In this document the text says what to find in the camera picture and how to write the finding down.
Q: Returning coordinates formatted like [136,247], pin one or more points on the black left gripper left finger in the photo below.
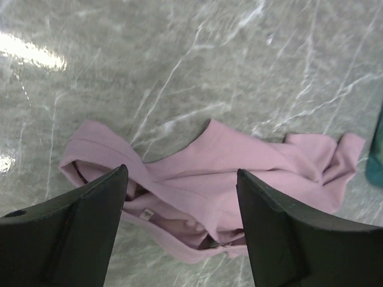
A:
[67,240]

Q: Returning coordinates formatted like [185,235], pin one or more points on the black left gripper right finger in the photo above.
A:
[292,244]

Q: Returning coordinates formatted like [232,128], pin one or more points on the pink tank top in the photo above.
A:
[187,202]

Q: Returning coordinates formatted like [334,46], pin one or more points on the teal plastic basket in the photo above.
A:
[374,168]

